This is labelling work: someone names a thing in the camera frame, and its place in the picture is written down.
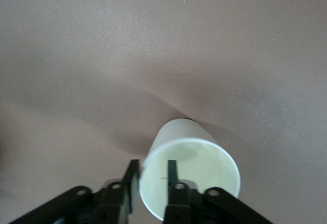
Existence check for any white paper cup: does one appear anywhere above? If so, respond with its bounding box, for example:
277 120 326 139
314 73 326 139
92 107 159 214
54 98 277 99
138 117 242 222

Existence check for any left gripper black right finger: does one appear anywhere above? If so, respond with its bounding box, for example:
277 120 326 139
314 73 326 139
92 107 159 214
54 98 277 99
163 160 274 224

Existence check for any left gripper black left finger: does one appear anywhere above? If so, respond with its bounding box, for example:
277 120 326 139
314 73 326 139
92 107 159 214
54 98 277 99
9 159 141 224

